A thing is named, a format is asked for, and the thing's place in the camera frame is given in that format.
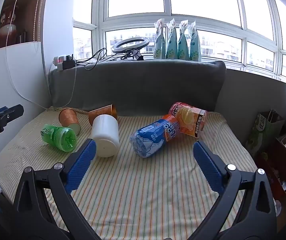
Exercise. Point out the striped blanket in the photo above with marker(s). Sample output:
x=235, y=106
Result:
x=143, y=195

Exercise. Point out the white power strip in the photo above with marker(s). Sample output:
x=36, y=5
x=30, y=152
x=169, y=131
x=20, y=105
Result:
x=58, y=61

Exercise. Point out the green plastic bottle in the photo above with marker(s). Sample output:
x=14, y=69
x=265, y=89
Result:
x=58, y=137

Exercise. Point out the cardboard box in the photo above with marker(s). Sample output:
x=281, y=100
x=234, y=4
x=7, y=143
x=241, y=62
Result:
x=282, y=165

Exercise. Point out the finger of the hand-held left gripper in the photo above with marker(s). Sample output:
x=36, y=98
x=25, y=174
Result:
x=10, y=113

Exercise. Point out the copper patterned paper cup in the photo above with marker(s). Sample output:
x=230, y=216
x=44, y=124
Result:
x=69, y=118
x=100, y=113

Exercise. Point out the wooden wall cabinet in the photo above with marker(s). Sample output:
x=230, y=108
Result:
x=15, y=17

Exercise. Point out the white plastic cup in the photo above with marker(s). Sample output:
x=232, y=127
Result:
x=105, y=135

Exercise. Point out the green paper bag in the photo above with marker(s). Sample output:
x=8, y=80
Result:
x=262, y=132

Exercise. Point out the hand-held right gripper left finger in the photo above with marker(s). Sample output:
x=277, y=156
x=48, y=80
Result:
x=80, y=167

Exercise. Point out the white window frame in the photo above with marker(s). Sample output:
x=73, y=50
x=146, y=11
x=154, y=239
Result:
x=168, y=17

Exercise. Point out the black power adapter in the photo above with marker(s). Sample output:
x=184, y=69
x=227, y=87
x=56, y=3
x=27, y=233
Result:
x=69, y=62

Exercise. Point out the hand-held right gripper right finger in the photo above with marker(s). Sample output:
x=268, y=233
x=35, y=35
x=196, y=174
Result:
x=209, y=167

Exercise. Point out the grey sofa cushion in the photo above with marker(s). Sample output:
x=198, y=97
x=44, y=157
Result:
x=145, y=87

